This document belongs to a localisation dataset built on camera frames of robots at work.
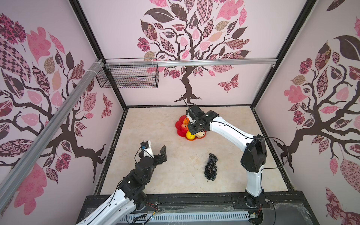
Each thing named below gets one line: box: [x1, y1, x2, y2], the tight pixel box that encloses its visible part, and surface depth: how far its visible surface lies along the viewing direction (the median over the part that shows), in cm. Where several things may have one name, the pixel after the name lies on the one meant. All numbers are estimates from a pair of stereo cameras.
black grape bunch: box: [203, 153, 218, 183], surface depth 84 cm
